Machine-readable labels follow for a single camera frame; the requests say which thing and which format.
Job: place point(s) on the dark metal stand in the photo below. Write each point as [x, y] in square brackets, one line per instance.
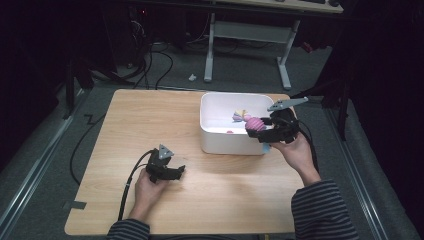
[341, 110]
[70, 90]

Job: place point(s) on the white-legged wooden desk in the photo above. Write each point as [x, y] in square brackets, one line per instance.
[250, 31]

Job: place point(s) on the white plastic storage bin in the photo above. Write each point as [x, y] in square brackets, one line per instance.
[220, 141]

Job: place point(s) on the small red object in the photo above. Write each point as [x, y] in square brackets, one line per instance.
[307, 47]

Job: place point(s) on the crumpled white paper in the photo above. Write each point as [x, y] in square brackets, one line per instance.
[192, 77]

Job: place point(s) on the dark computer tower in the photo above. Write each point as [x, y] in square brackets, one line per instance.
[138, 30]

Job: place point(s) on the person's right hand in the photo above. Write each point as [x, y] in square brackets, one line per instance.
[296, 153]

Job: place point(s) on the grey tape strip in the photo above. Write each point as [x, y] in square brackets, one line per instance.
[75, 205]

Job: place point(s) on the person's left hand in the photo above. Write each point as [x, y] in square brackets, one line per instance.
[146, 193]

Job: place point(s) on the metal floor rail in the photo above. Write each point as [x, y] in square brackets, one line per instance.
[363, 196]
[36, 166]

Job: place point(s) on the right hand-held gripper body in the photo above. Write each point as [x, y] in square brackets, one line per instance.
[286, 128]

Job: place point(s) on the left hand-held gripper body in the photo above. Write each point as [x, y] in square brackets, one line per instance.
[158, 166]

